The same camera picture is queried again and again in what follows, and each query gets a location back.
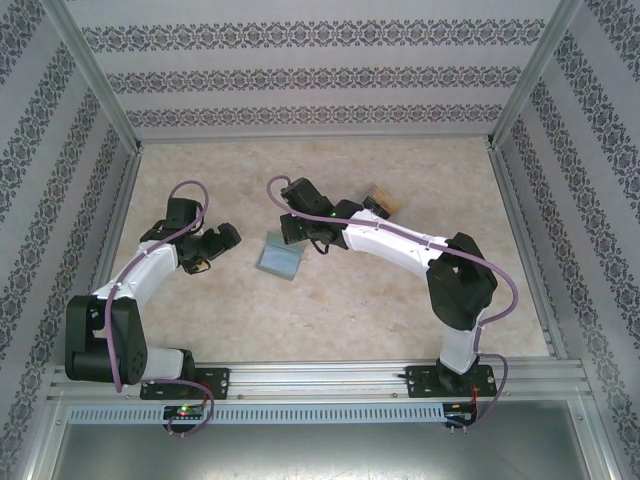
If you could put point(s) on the aluminium mounting rail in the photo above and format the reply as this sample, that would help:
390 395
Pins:
320 380

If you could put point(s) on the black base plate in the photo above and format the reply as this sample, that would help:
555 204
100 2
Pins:
420 390
217 382

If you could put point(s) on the aluminium frame post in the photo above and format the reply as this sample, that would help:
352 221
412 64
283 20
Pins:
537 75
95 75

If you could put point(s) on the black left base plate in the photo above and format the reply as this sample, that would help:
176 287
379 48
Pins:
217 382

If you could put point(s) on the left circuit board green light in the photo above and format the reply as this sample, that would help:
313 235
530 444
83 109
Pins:
185 412

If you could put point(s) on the aluminium table side rail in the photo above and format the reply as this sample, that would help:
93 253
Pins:
525 250
112 240

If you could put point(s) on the right circuit board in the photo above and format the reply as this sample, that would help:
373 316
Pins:
462 416

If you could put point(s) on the light blue card holder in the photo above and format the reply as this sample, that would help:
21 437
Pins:
277 260

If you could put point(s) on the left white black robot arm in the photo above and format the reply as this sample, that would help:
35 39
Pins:
150 265

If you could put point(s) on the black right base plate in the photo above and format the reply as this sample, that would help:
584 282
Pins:
420 390

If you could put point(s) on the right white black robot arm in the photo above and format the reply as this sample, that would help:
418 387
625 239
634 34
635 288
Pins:
390 240

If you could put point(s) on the grey metal sheet panel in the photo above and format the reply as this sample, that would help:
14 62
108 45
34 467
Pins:
320 450

